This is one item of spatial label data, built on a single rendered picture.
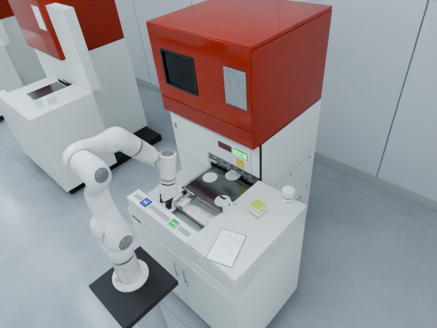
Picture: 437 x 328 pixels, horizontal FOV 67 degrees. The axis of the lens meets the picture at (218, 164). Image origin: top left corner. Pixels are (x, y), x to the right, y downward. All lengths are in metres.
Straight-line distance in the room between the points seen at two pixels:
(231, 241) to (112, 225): 0.63
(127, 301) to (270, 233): 0.79
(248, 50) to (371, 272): 2.02
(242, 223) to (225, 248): 0.19
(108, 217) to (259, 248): 0.76
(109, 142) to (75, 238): 2.17
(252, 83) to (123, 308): 1.26
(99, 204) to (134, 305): 0.60
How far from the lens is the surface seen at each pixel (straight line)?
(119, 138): 1.35
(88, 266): 3.17
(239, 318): 1.98
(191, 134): 2.37
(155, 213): 1.99
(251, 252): 1.73
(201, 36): 1.83
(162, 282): 1.83
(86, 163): 1.29
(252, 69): 1.65
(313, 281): 2.81
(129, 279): 1.82
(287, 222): 1.86
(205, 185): 2.18
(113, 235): 1.51
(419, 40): 2.94
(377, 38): 3.03
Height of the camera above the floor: 2.38
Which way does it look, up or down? 39 degrees down
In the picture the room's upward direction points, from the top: 6 degrees counter-clockwise
